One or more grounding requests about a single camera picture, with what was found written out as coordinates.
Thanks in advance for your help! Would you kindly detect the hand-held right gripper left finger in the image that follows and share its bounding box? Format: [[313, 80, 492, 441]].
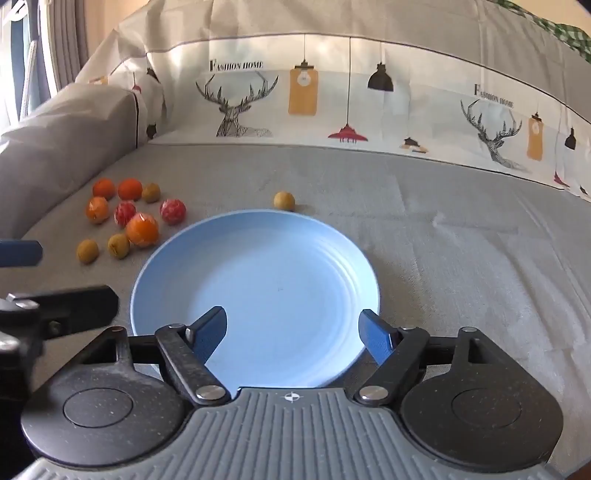
[[81, 306, 232, 407]]

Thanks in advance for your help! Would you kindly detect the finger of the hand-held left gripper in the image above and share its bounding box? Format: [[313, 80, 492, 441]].
[[0, 239, 44, 267], [7, 285, 120, 340]]

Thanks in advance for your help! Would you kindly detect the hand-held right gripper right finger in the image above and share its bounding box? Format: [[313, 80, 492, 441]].
[[353, 308, 509, 407]]

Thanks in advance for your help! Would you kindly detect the blue plate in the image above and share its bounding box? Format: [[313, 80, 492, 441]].
[[130, 209, 382, 391]]

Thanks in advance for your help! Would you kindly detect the red round fruit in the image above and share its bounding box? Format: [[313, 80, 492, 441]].
[[113, 200, 137, 228], [160, 198, 187, 226]]

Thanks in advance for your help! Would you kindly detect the small plastic-wrapped tangerine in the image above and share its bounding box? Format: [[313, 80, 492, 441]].
[[85, 196, 110, 225]]

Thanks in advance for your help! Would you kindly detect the large plastic-wrapped tangerine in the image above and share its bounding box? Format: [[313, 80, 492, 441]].
[[126, 212, 160, 248]]

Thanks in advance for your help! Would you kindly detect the grey bed sheet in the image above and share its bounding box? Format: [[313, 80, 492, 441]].
[[18, 143, 591, 480]]

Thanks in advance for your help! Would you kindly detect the grey pillow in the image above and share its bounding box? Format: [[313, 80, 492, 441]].
[[0, 83, 148, 241]]

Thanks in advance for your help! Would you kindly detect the window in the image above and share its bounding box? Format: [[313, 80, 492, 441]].
[[0, 0, 47, 125]]

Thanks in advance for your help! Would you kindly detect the grey curtain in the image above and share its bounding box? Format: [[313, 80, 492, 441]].
[[44, 0, 90, 95]]

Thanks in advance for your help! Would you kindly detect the deer-print sofa cushion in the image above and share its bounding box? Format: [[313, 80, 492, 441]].
[[76, 0, 591, 201]]

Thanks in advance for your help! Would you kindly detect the green checked cloth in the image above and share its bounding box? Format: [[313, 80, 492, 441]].
[[501, 0, 591, 61]]

